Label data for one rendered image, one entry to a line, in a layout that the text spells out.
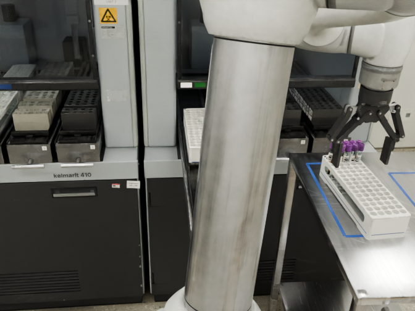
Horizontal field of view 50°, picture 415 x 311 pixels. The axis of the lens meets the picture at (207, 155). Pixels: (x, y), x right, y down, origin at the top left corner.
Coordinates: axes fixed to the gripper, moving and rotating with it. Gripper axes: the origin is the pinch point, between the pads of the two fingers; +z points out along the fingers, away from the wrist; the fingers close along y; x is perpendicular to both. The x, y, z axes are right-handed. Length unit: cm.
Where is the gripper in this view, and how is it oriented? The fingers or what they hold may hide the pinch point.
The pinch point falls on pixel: (360, 160)
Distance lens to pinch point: 121.6
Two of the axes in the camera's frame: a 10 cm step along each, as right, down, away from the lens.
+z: -0.3, 8.7, 4.9
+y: 9.9, -0.5, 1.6
